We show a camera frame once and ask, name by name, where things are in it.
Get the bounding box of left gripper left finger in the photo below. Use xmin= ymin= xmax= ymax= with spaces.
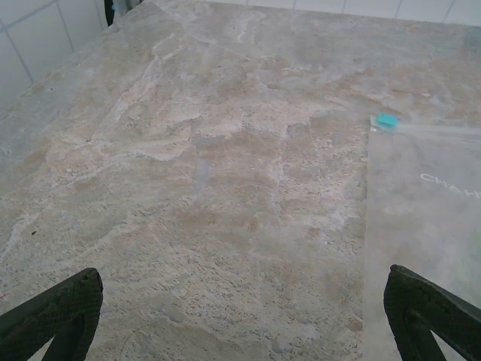
xmin=0 ymin=266 xmax=104 ymax=361

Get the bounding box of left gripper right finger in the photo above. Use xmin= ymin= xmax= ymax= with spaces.
xmin=383 ymin=264 xmax=481 ymax=361

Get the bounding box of clear zip-top plastic bag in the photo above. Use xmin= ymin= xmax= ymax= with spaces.
xmin=362 ymin=112 xmax=481 ymax=361

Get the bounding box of teal zipper slider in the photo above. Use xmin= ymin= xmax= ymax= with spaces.
xmin=375 ymin=112 xmax=398 ymax=129

